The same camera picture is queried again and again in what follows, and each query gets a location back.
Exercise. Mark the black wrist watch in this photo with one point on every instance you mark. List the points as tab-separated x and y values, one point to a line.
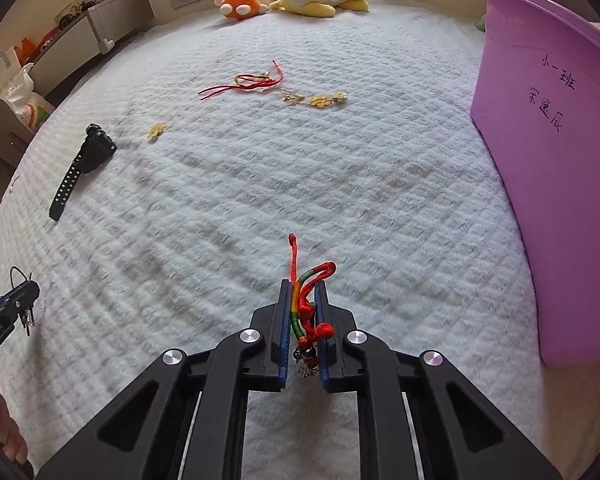
70	180

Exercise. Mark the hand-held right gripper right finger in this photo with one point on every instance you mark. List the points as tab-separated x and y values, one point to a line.
323	360

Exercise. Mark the white plastic bag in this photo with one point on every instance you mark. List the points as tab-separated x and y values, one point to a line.
27	100

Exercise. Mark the person's left hand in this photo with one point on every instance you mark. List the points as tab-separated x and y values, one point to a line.
2	420

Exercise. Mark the white paper bag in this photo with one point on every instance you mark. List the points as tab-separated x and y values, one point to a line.
0	67

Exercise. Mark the light blue quilted blanket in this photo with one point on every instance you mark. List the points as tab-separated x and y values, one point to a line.
280	170

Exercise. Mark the small gold charm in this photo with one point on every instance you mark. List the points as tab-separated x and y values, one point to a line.
156	132

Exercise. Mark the purple plastic tub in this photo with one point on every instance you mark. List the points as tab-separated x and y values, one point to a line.
545	185

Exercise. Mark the orange and white plush toy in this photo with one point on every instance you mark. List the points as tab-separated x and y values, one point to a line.
245	5

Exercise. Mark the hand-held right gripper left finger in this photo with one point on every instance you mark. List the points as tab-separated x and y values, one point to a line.
282	340

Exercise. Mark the grey chair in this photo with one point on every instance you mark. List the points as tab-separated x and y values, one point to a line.
2	115

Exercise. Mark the grey cabinet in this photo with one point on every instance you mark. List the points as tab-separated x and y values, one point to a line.
110	20

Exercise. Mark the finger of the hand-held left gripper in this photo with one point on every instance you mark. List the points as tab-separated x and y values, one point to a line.
10	300
5	321

